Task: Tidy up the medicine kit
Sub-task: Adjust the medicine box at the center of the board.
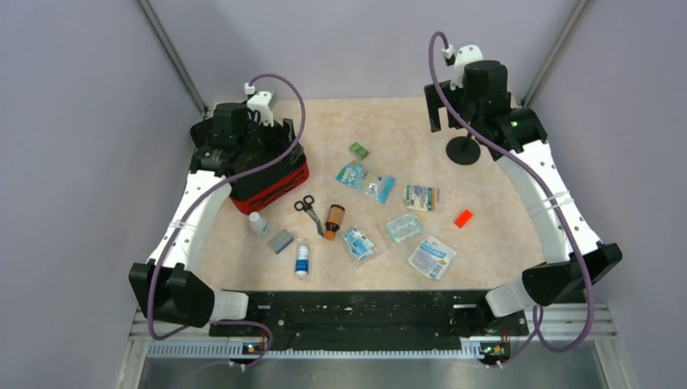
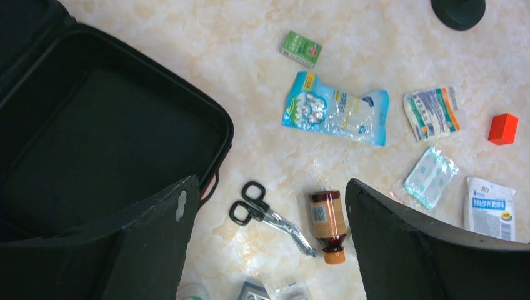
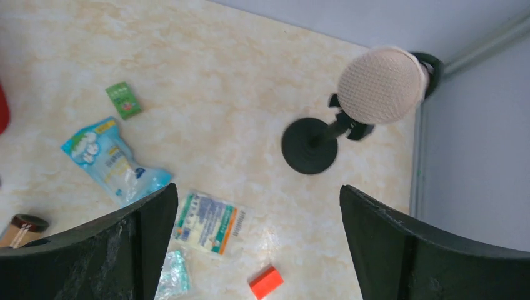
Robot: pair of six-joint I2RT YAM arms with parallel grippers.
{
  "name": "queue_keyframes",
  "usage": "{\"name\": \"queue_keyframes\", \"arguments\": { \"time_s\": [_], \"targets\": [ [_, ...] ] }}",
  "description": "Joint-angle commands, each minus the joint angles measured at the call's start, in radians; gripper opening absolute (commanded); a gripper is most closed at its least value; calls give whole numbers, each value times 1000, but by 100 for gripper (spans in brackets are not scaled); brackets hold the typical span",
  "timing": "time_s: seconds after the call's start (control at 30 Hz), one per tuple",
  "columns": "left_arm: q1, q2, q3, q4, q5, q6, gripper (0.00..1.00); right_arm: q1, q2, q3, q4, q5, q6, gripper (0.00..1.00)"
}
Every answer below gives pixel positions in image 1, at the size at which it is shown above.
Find bandage strip packet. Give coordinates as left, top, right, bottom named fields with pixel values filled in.
left=403, top=185, right=440, bottom=212

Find blue cotton swab bag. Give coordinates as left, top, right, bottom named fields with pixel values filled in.
left=336, top=160, right=396, bottom=204

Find teal gauze packet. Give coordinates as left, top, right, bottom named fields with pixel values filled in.
left=385, top=213, right=423, bottom=243

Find white blue dressing pouch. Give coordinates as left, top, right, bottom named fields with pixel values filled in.
left=408, top=236, right=457, bottom=280

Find blue white plaster packet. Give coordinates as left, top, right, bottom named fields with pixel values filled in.
left=343, top=227, right=377, bottom=263

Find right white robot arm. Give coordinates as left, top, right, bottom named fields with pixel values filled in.
left=424, top=60, right=623, bottom=334

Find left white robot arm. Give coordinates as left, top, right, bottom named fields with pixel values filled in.
left=128, top=103, right=260, bottom=340

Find red black medicine kit bag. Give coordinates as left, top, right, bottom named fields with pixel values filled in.
left=229, top=118, right=309, bottom=215

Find amber medicine bottle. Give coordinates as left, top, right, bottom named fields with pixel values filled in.
left=324, top=204, right=345, bottom=240

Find black microphone stand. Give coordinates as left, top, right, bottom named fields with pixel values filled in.
left=446, top=135, right=480, bottom=165

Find small green box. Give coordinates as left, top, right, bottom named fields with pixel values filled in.
left=348, top=142, right=369, bottom=160

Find clear white cap bottle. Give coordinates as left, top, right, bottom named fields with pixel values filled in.
left=249, top=212, right=270, bottom=237

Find orange red block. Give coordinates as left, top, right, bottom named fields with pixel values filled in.
left=454, top=209, right=474, bottom=229

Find grey blue pill blister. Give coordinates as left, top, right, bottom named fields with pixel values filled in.
left=268, top=229, right=294, bottom=254

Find white blue spray bottle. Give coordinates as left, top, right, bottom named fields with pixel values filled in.
left=294, top=240, right=311, bottom=279

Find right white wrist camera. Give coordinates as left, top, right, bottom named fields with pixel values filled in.
left=441, top=43, right=484, bottom=90

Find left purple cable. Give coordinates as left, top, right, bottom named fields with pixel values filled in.
left=146, top=73, right=307, bottom=369

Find black handled scissors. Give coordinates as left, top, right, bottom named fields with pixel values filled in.
left=293, top=194, right=324, bottom=237

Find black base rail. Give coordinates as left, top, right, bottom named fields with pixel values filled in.
left=209, top=289, right=529, bottom=351

